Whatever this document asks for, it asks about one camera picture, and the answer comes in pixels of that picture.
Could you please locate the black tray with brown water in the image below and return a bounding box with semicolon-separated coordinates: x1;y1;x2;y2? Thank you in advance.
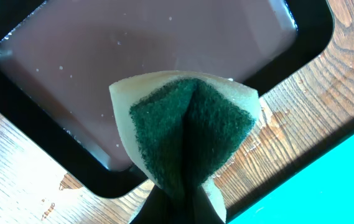
0;0;334;198

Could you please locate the teal plastic serving tray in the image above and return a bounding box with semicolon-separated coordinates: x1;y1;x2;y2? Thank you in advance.
232;134;354;224

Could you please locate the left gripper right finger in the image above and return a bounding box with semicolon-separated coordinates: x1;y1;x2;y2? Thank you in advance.
189;187;225;224

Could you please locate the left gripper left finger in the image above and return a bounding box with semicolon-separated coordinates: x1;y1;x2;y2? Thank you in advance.
128;185;180;224

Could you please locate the green and white sponge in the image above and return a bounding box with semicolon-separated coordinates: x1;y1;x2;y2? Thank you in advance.
109;71;260;223

